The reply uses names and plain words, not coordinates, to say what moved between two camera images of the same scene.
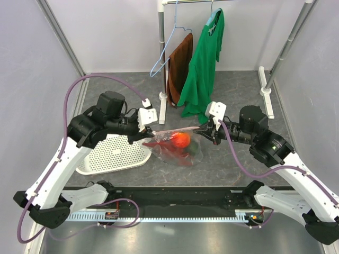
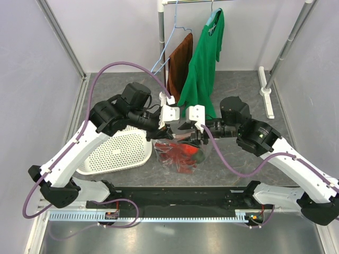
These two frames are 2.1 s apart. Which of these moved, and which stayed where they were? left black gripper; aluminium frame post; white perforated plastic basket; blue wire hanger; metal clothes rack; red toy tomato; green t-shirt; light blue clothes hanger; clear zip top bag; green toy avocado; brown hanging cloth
Moved: clear zip top bag; red toy tomato; left black gripper; green toy avocado
Stayed: blue wire hanger; white perforated plastic basket; aluminium frame post; brown hanging cloth; light blue clothes hanger; metal clothes rack; green t-shirt
